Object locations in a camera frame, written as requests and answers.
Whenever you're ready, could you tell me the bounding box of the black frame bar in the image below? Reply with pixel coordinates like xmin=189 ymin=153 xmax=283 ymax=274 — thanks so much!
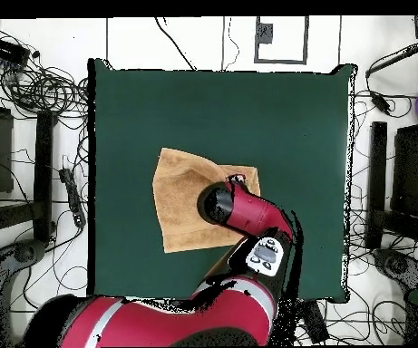
xmin=365 ymin=121 xmax=388 ymax=250
xmin=32 ymin=109 xmax=55 ymax=244

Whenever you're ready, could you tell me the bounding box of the dark green tablecloth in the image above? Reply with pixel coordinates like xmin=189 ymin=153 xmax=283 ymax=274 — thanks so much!
xmin=86 ymin=57 xmax=358 ymax=305

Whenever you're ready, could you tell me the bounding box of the black network switch box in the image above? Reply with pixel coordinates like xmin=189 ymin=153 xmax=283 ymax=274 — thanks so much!
xmin=0 ymin=34 xmax=31 ymax=67

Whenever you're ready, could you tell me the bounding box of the black cable tangle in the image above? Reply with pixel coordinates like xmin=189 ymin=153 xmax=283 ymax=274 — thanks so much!
xmin=0 ymin=21 xmax=90 ymax=122

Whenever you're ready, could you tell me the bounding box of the black power adapter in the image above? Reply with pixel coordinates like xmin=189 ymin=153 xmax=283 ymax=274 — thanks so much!
xmin=369 ymin=90 xmax=393 ymax=116

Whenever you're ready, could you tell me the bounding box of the black speckled box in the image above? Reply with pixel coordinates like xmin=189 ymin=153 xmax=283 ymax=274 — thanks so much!
xmin=390 ymin=122 xmax=418 ymax=218

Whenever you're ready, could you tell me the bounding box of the black power strip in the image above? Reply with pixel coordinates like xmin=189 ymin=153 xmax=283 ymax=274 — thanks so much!
xmin=58 ymin=166 xmax=87 ymax=229
xmin=298 ymin=299 xmax=330 ymax=345

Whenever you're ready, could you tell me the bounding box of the black rod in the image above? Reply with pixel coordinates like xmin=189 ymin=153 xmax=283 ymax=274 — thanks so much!
xmin=365 ymin=40 xmax=418 ymax=79

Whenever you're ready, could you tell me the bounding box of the dark grey stand base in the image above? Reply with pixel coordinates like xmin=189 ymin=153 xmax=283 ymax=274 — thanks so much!
xmin=371 ymin=247 xmax=418 ymax=291
xmin=0 ymin=238 xmax=47 ymax=347

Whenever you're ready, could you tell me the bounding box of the tan terry towel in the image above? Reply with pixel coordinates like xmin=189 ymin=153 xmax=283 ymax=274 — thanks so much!
xmin=151 ymin=146 xmax=262 ymax=254

